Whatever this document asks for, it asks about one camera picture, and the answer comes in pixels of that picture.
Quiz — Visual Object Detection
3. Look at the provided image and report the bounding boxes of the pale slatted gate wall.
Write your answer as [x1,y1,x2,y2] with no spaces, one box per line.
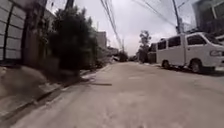
[0,0,48,68]

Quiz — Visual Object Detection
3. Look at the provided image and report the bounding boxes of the pale distant building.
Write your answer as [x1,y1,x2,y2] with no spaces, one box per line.
[96,30,108,51]

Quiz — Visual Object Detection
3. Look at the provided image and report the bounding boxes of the dark vehicle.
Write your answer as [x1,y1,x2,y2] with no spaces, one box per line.
[147,42,158,64]

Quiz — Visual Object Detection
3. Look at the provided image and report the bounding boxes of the white van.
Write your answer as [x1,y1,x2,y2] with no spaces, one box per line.
[155,31,224,74]

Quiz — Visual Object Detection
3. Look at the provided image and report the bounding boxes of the tall utility pole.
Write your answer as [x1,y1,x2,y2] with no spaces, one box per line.
[171,0,183,35]

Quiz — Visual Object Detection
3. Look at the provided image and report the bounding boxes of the overhead wires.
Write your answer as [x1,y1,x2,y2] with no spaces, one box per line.
[46,0,201,49]

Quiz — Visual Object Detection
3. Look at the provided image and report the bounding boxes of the slender distant tree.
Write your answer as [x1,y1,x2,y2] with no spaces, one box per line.
[138,29,153,64]

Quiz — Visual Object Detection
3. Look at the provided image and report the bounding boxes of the grey building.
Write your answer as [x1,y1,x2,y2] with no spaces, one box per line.
[191,0,224,38]

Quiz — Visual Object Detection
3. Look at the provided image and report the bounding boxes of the grey concrete sidewalk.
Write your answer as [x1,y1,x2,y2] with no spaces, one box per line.
[0,63,113,124]

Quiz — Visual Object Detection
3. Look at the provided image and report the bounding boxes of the grey concrete road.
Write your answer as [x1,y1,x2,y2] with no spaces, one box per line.
[9,61,224,128]

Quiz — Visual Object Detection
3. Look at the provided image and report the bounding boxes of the dense dark tree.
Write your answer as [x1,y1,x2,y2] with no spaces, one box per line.
[48,4,99,73]

